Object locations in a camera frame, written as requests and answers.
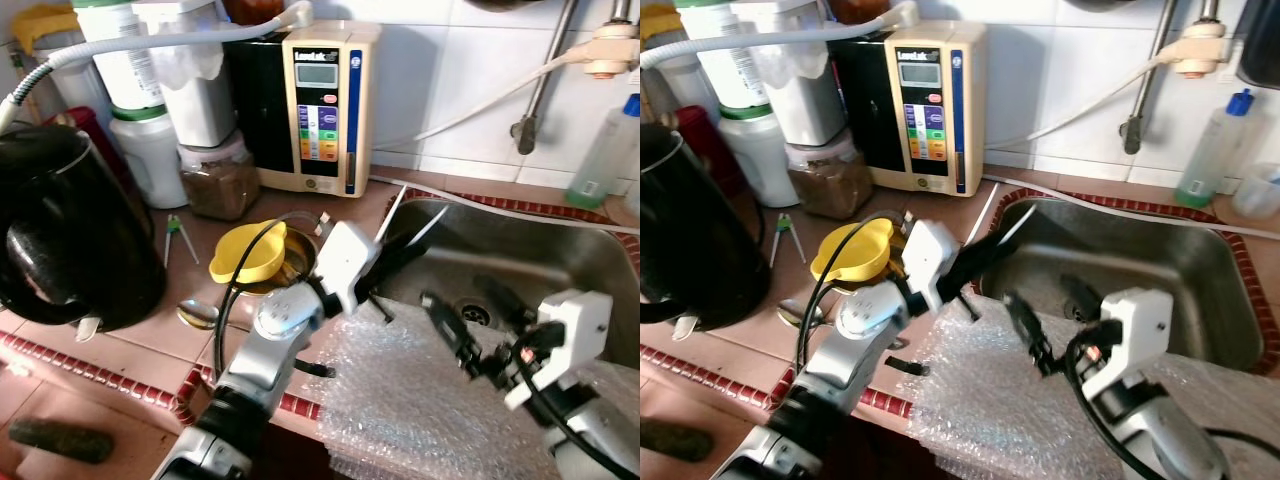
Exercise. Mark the steel faucet pipe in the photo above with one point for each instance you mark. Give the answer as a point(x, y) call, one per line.
point(522, 130)
point(1133, 130)

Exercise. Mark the black rounded object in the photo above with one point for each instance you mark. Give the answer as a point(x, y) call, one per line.
point(1262, 45)

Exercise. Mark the clear bubble wrap sheet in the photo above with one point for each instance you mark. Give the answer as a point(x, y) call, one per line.
point(990, 410)
point(420, 410)

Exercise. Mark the white labelled bottle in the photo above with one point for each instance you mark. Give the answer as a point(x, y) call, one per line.
point(725, 55)
point(115, 60)

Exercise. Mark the clear container white contents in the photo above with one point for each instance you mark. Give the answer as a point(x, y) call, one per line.
point(195, 90)
point(810, 95)

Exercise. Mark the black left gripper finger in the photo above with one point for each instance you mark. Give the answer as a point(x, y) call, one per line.
point(400, 262)
point(380, 308)
point(990, 262)
point(967, 307)

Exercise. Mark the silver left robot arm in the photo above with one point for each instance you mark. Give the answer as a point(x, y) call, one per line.
point(270, 350)
point(850, 340)

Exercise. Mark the white canister green lid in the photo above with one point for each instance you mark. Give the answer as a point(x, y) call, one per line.
point(760, 165)
point(150, 165)

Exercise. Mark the black electric kettle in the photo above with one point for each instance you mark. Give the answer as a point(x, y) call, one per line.
point(70, 230)
point(700, 230)

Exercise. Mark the beige tap diverter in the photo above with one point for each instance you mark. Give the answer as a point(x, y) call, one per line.
point(1200, 50)
point(610, 50)

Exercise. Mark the clear plastic cup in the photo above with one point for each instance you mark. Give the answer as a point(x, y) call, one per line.
point(1258, 192)

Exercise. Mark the white green training chopsticks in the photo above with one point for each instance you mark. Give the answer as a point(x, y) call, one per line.
point(174, 225)
point(392, 212)
point(781, 225)
point(987, 213)

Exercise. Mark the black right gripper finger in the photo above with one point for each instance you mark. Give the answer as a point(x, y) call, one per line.
point(1083, 298)
point(505, 305)
point(455, 335)
point(1030, 335)

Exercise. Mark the dark red container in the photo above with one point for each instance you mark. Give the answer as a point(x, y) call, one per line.
point(715, 150)
point(100, 140)

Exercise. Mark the dark green cylindrical object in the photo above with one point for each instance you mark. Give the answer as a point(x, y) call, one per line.
point(60, 442)
point(675, 440)

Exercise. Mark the black tape strip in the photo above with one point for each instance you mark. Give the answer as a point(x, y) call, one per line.
point(315, 369)
point(905, 366)

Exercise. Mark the green dish soap bottle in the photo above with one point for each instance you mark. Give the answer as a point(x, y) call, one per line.
point(600, 165)
point(1210, 160)

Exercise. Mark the beige water ionizer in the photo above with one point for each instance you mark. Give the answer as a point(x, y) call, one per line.
point(330, 110)
point(935, 110)

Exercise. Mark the small white plastic piece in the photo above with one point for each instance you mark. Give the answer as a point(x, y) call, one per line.
point(686, 326)
point(88, 328)

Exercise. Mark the plastic jar brown powder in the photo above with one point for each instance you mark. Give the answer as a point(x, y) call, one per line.
point(830, 190)
point(220, 190)

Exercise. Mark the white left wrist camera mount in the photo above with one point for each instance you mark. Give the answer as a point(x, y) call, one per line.
point(345, 262)
point(928, 258)

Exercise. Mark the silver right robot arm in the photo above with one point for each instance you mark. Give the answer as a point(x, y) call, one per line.
point(590, 440)
point(1160, 440)

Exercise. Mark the steel kitchen sink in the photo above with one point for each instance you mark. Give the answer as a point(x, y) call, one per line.
point(1150, 250)
point(520, 250)

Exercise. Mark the yellow capped container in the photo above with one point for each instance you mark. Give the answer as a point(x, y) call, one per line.
point(660, 20)
point(40, 25)

